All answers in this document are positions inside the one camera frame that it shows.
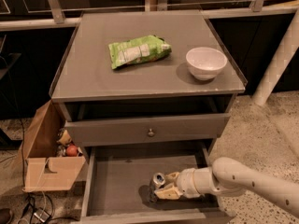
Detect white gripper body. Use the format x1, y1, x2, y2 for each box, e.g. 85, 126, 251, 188
176, 168, 200, 199

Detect snack packet in box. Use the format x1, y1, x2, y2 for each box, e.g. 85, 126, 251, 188
57, 129, 72, 147

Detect metal railing frame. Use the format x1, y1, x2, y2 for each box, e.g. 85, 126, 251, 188
1, 0, 298, 30

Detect white bowl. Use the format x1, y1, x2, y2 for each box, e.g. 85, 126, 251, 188
186, 47, 228, 80

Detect grey drawer cabinet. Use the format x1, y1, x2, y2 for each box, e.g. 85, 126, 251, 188
49, 10, 249, 224

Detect redbull can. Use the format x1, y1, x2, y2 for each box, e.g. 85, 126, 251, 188
149, 173, 165, 203

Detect black cables on floor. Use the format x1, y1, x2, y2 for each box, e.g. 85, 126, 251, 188
17, 193, 78, 224

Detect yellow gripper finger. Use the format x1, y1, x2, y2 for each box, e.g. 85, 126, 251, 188
154, 183, 182, 200
165, 172, 179, 184

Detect grey top drawer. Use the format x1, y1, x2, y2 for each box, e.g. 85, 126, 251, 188
65, 113, 230, 147

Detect dark shoe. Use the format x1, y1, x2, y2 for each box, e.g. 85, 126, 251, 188
0, 208, 13, 224

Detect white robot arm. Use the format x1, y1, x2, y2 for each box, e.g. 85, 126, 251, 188
149, 157, 299, 217

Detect round metal drawer knob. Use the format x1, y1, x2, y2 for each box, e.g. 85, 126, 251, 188
148, 128, 155, 137

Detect red apple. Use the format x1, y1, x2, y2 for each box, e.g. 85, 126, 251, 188
66, 145, 78, 157

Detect brown cardboard box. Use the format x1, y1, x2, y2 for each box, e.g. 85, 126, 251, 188
13, 101, 86, 192

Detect green chip bag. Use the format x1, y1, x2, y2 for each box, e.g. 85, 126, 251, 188
108, 35, 172, 70

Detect grey open middle drawer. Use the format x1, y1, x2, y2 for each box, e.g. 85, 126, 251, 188
80, 141, 235, 224

